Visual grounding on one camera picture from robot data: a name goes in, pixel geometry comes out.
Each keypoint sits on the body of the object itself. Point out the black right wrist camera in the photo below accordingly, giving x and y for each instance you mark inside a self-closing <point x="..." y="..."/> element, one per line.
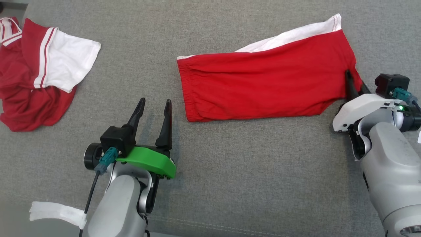
<point x="389" y="84"/>

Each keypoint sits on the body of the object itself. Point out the grey fabric sofa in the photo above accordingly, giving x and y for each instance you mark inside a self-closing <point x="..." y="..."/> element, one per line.
<point x="230" y="171"/>

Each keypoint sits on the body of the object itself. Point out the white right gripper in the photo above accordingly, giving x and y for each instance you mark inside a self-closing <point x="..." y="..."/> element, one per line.
<point x="365" y="108"/>

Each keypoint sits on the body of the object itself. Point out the teal camera connector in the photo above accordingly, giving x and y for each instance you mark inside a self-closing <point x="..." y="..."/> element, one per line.
<point x="107" y="159"/>
<point x="404" y="94"/>

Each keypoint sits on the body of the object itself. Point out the teal left camera connector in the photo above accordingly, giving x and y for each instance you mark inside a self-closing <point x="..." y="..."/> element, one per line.
<point x="107" y="159"/>

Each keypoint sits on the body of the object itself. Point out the teal right camera connector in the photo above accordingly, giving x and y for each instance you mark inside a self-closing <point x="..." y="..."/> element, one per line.
<point x="404" y="94"/>

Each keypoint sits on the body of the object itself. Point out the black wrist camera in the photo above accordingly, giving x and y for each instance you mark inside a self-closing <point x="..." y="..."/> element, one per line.
<point x="389" y="84"/>
<point x="116" y="140"/>

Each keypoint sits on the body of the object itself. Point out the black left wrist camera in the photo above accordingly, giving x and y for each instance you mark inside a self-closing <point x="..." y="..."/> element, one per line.
<point x="116" y="140"/>

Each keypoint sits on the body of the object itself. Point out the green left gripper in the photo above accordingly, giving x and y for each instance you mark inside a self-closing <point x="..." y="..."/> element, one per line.
<point x="149" y="161"/>

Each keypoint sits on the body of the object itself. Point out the red white basketball jersey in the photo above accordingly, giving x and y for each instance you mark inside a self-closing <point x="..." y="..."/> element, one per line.
<point x="29" y="89"/>

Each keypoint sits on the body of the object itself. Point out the red white shorts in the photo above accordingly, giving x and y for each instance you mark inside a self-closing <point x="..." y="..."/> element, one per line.
<point x="263" y="82"/>

